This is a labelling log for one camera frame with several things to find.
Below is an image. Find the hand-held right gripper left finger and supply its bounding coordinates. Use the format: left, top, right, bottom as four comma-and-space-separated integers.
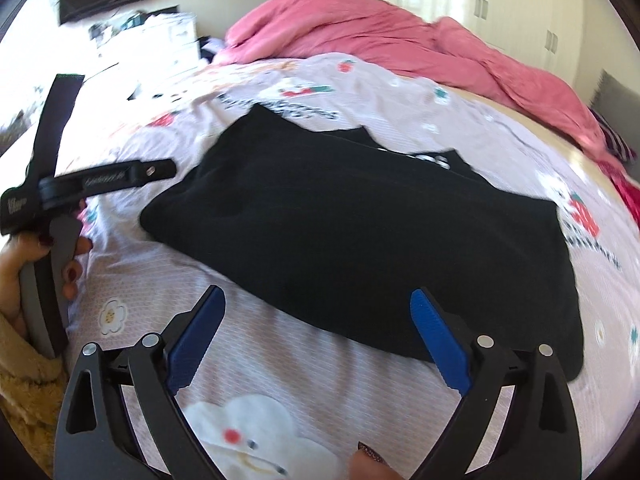
52, 284, 225, 480

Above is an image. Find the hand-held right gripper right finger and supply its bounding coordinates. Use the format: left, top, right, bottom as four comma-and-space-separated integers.
409, 287, 584, 480

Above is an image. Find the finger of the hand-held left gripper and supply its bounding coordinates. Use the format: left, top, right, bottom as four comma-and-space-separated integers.
27, 74, 85, 182
59, 158, 177, 202

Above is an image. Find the black sweater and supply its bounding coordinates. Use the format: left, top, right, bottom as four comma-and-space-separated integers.
139, 104, 586, 382

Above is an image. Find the person's left forearm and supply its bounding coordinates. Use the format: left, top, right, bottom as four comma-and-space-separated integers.
0, 312, 68, 477

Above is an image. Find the person's left hand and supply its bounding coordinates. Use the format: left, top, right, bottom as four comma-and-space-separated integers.
0, 200, 95, 338

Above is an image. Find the person's right hand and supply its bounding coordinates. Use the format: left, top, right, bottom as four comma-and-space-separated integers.
347, 441, 407, 480

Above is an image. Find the printed lilac bedsheet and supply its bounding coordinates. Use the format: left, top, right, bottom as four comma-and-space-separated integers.
0, 52, 640, 480

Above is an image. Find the white dresser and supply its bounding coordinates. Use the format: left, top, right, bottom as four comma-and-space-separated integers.
90, 10, 201, 78

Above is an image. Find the dark cloth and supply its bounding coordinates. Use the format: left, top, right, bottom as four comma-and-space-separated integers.
199, 36, 227, 64

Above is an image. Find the red cloth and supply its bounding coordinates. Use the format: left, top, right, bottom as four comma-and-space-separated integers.
597, 157, 640, 227

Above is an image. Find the purple striped pillow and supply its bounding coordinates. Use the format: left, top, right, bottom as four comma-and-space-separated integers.
592, 110, 639, 162

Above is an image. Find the grey pillow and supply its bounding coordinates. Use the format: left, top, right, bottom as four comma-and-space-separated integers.
590, 70, 640, 157

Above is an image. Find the pink duvet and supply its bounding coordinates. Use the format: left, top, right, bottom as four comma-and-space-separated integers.
215, 0, 613, 155

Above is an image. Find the white wardrobe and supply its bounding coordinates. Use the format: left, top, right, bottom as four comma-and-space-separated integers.
357, 0, 587, 86

